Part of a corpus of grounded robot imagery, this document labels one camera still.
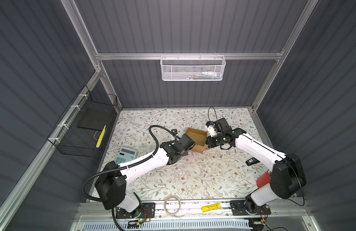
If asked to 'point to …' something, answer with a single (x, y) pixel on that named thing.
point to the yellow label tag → (213, 207)
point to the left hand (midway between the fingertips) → (183, 150)
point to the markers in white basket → (208, 75)
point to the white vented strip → (221, 225)
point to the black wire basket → (82, 130)
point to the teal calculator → (125, 154)
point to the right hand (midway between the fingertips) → (208, 142)
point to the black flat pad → (95, 118)
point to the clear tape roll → (176, 213)
